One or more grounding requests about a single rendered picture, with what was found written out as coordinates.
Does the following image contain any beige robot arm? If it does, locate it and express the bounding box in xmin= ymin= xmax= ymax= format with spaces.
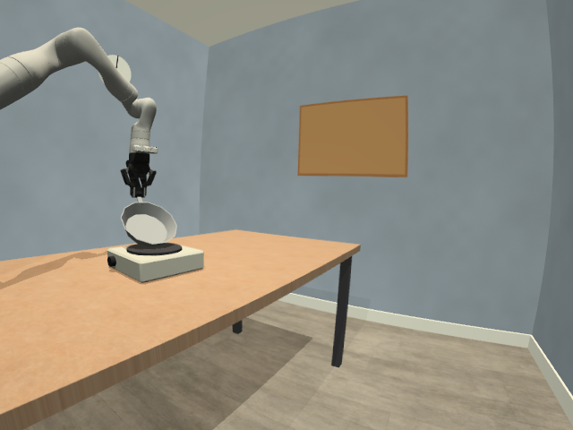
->
xmin=0 ymin=28 xmax=158 ymax=154

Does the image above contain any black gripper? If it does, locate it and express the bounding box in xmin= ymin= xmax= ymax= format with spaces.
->
xmin=121 ymin=152 xmax=157 ymax=198

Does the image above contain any grey frying pan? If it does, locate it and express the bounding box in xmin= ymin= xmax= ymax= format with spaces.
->
xmin=121 ymin=177 xmax=177 ymax=247

